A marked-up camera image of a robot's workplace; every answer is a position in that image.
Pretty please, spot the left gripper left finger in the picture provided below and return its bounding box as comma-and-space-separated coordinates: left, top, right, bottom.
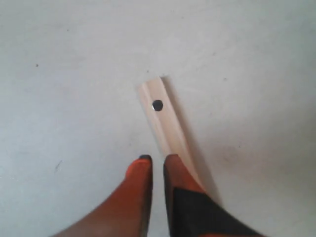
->
56, 155, 153, 237

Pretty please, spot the wood strip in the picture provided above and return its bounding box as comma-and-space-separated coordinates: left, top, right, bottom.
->
138, 77, 205, 190

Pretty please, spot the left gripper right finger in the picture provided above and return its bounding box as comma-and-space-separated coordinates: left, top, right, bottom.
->
163, 154, 260, 237

